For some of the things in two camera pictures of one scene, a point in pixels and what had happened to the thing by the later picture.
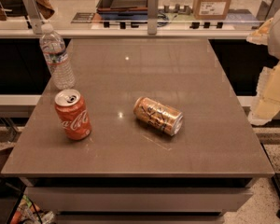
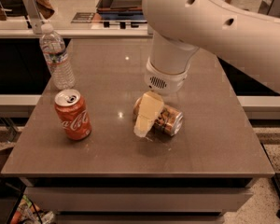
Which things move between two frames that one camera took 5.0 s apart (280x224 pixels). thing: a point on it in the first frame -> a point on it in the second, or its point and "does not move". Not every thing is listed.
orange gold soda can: [160, 116] does not move
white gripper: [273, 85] -> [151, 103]
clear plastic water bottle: [56, 57] does not move
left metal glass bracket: [33, 13] does not move
